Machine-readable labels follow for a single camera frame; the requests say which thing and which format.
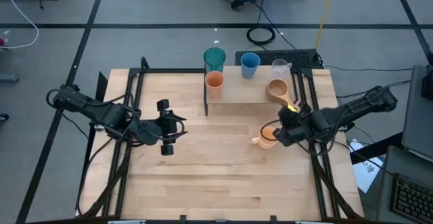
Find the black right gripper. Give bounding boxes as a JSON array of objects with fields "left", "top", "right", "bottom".
[{"left": 273, "top": 106, "right": 322, "bottom": 148}]

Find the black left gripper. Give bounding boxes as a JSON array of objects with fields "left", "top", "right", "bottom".
[{"left": 137, "top": 98, "right": 189, "bottom": 156}]

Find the cream ceramic mug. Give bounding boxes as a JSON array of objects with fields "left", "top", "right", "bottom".
[{"left": 250, "top": 125, "right": 280, "bottom": 150}]

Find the wooden mug with holed handle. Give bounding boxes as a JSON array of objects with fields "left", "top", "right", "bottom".
[{"left": 265, "top": 78, "right": 299, "bottom": 113}]

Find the clear glass measuring cup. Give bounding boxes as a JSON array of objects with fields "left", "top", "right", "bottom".
[{"left": 270, "top": 58, "right": 293, "bottom": 81}]

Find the peach tall plastic tumbler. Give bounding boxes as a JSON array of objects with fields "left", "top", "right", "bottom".
[{"left": 204, "top": 70, "right": 226, "bottom": 101}]

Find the teal faceted plastic tumbler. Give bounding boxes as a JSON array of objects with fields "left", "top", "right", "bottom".
[{"left": 203, "top": 47, "right": 227, "bottom": 73}]

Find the black keyboard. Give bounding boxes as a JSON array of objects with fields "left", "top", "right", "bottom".
[
  {"left": 235, "top": 49, "right": 321, "bottom": 70},
  {"left": 390, "top": 173, "right": 433, "bottom": 224}
]

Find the white paper sheet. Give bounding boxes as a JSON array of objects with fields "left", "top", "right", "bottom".
[{"left": 348, "top": 138, "right": 385, "bottom": 194}]

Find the grey desk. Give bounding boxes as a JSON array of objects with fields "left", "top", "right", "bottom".
[{"left": 375, "top": 145, "right": 433, "bottom": 224}]

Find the grey laptop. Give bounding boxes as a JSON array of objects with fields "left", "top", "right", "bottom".
[{"left": 401, "top": 64, "right": 433, "bottom": 164}]

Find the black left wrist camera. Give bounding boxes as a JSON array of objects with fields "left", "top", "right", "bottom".
[{"left": 161, "top": 114, "right": 179, "bottom": 136}]

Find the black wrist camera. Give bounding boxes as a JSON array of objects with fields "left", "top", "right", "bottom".
[
  {"left": 161, "top": 114, "right": 179, "bottom": 136},
  {"left": 286, "top": 114, "right": 305, "bottom": 134}
]

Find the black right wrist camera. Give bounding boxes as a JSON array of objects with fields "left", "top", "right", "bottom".
[{"left": 286, "top": 114, "right": 305, "bottom": 134}]

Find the black metal table frame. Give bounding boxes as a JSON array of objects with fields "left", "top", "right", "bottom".
[{"left": 76, "top": 56, "right": 365, "bottom": 224}]

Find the coiled black cable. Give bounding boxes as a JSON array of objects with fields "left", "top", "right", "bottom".
[{"left": 246, "top": 25, "right": 276, "bottom": 47}]

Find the yellow cable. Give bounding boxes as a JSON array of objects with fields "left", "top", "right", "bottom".
[{"left": 314, "top": 0, "right": 340, "bottom": 51}]

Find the white cable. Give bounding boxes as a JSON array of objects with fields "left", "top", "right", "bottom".
[{"left": 0, "top": 0, "right": 40, "bottom": 50}]

